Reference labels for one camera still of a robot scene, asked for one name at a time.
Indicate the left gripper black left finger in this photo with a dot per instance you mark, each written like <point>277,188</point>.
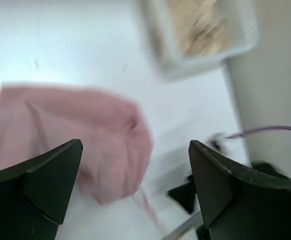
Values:
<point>35,194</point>

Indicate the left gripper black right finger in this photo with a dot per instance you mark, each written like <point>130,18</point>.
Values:
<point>258,212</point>

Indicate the pink trousers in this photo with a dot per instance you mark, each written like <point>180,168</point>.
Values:
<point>116,142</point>

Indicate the beige trousers in basket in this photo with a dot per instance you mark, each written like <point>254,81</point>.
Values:
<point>201,28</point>

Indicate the white perforated plastic basket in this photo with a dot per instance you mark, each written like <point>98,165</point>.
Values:
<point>175,65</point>

